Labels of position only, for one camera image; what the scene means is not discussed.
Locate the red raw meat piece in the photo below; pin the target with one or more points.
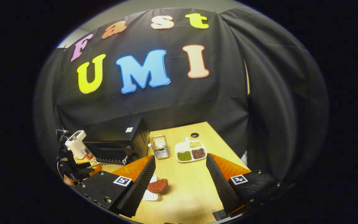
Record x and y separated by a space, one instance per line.
158 186

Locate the white toaster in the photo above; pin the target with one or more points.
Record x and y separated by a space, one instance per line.
75 141

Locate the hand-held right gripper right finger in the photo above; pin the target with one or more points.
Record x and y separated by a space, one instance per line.
221 186

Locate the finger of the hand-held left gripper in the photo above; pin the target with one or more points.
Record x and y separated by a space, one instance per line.
95 169

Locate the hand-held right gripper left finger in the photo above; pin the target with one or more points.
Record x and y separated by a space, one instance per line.
141 183

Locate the black backdrop cloth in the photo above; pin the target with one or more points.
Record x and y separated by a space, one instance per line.
166 102

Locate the white divided plate of beans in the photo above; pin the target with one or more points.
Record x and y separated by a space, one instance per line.
190 152

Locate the black electric oven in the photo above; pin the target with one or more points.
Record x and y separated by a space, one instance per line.
117 132

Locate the small white ribbed tray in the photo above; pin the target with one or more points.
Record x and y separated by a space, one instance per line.
151 196

